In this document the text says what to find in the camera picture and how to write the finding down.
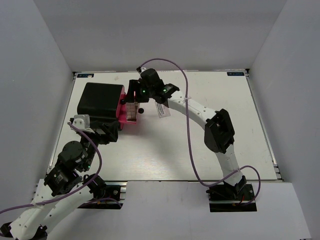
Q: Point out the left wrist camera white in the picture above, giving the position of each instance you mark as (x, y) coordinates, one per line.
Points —
(81, 122)

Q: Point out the blue label left corner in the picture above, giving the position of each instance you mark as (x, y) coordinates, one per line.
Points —
(85, 75)

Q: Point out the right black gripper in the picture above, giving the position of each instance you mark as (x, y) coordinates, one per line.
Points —
(134, 86)

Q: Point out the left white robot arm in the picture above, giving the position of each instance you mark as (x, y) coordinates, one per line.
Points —
(63, 189)

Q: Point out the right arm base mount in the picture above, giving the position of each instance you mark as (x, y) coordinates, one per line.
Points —
(221, 200)

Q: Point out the blue label corner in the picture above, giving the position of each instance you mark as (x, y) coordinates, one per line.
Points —
(85, 75)
(235, 73)

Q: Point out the clear labelled makeup case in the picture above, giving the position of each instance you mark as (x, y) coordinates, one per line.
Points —
(162, 110)

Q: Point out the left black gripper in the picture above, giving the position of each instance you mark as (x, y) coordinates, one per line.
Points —
(111, 131)

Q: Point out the colourful square eyeshadow palette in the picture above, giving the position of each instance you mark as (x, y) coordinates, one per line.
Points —
(131, 111)

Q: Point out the black pink drawer organizer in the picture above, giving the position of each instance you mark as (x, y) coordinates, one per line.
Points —
(104, 102)

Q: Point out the blue label right corner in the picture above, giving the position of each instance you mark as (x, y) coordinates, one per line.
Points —
(235, 73)

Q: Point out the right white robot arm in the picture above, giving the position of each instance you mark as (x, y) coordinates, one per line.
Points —
(216, 124)

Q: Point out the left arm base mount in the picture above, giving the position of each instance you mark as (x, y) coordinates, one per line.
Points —
(113, 198)

